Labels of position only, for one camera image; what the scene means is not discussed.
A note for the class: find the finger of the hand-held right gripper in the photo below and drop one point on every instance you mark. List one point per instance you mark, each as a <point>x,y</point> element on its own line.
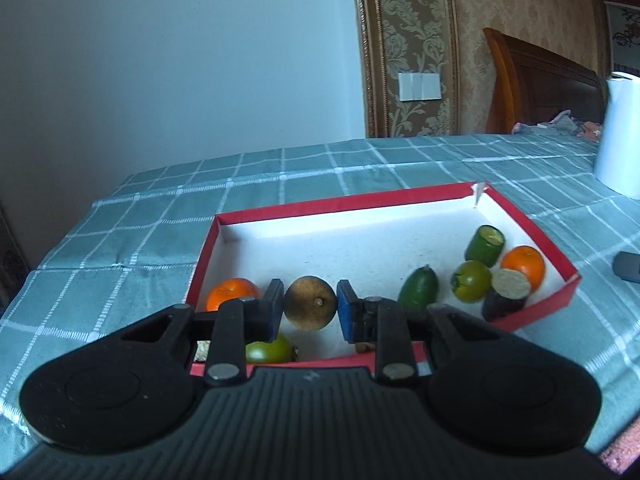
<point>630,266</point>

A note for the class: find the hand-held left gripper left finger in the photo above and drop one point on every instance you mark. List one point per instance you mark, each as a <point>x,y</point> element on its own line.
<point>272,310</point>

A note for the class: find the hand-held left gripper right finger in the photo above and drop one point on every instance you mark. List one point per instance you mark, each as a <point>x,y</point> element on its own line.
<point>347,310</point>

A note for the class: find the brown round fruit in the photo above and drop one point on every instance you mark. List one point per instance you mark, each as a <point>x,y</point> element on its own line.
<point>310,302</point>

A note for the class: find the green tomato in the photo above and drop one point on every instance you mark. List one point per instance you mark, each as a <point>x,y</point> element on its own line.
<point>471,281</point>
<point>267,351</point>

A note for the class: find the orange tangerine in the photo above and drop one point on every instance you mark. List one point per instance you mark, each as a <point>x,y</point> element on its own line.
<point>232,292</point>
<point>525,262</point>

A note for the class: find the red shallow cardboard box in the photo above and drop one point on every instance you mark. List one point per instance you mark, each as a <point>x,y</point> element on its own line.
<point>360,240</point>

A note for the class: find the green avocado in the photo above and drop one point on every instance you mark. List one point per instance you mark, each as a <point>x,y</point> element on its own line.
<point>419,287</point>

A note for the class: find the green cucumber piece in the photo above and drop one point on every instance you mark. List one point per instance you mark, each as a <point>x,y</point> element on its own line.
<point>484,246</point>

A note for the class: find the dark eggplant piece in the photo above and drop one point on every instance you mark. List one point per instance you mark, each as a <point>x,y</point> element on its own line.
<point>502,295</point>
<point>202,351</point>

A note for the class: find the white kettle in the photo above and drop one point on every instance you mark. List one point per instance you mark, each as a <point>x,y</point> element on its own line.
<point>620,135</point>

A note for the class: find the green checked tablecloth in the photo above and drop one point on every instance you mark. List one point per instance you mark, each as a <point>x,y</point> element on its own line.
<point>150,220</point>

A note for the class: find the crumpled clothes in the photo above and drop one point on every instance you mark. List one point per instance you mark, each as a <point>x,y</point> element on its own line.
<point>560,124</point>

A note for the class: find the wooden bed headboard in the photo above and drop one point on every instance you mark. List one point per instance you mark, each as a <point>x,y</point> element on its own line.
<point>545,90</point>

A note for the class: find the patterned curtain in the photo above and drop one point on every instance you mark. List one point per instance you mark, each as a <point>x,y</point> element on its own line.
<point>10,260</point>

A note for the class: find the framed wall picture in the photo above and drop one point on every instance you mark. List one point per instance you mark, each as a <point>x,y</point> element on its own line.
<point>625,35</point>

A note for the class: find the white wall light switch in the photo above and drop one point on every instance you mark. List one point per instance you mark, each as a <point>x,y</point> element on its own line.
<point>420,86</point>

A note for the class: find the gold framed damask wall panel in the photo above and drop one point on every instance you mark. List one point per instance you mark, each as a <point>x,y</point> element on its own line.
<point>407,25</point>

